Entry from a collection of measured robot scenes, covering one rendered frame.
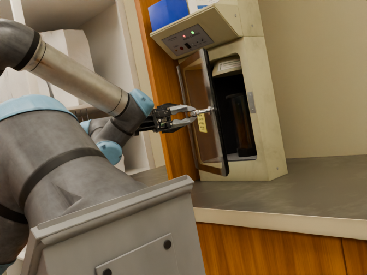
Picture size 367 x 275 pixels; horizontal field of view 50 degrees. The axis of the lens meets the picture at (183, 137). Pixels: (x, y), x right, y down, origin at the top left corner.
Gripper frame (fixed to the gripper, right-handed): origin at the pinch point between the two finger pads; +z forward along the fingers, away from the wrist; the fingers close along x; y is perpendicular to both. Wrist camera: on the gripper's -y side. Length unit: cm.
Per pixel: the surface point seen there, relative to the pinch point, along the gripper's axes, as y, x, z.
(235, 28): 8.4, 23.5, 16.4
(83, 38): -129, 59, -21
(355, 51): 1, 11, 65
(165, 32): -10.0, 29.2, -1.1
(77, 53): -125, 49, -26
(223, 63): -5.5, 15.1, 16.2
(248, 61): 6.7, 13.0, 19.7
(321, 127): -15, -15, 57
